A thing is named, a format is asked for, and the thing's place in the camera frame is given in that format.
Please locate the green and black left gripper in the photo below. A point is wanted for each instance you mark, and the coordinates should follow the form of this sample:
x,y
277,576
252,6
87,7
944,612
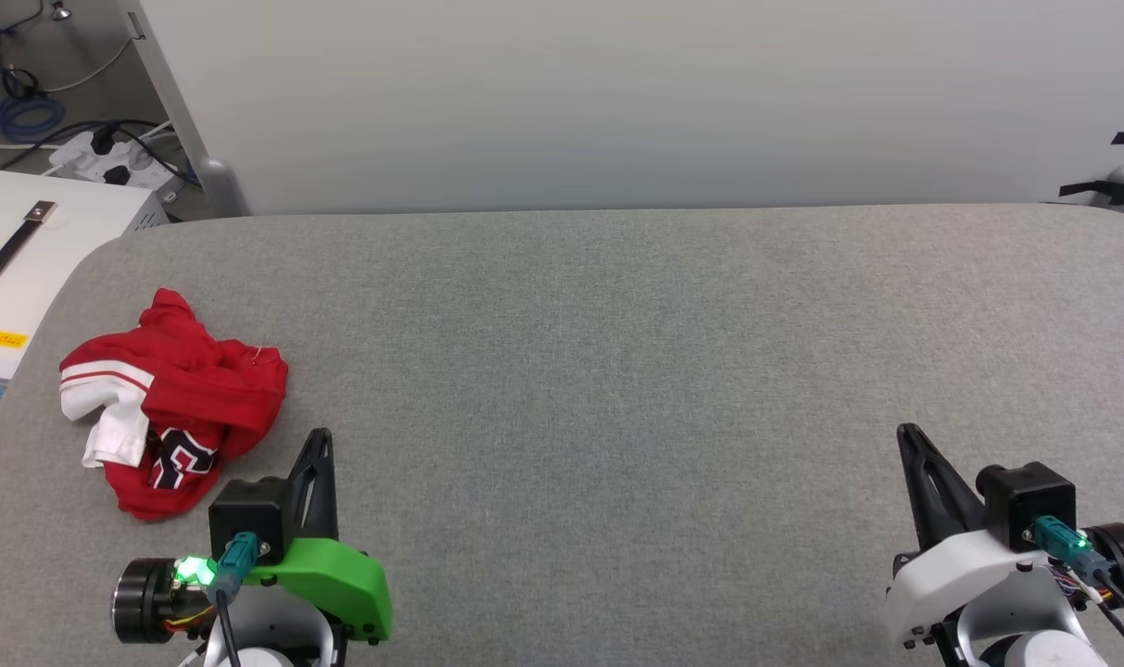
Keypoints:
x,y
348,584

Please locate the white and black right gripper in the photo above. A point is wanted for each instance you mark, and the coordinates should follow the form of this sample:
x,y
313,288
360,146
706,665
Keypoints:
x,y
951,584

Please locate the red and white shirt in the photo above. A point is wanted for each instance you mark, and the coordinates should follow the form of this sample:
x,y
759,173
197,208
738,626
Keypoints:
x,y
209,389

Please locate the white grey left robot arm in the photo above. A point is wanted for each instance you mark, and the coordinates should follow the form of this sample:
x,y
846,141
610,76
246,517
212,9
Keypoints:
x,y
265,639

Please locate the grey rounded partition foot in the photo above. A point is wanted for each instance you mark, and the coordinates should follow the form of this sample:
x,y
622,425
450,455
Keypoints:
x,y
221,190

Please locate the white equipment box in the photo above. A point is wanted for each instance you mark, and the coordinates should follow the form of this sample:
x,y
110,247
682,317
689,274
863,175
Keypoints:
x,y
70,232

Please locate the white power strip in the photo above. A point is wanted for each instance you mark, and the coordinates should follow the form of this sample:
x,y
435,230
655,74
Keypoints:
x,y
140,159

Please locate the white partition panel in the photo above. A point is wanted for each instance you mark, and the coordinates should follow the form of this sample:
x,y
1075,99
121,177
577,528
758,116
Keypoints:
x,y
617,93

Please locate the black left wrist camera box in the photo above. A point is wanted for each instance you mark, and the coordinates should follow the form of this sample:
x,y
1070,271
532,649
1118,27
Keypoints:
x,y
246,509

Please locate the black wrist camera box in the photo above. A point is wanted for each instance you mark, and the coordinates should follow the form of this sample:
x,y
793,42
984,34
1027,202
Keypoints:
x,y
1025,500
246,509

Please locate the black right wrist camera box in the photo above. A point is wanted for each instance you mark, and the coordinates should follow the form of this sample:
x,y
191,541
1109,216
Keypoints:
x,y
1025,500

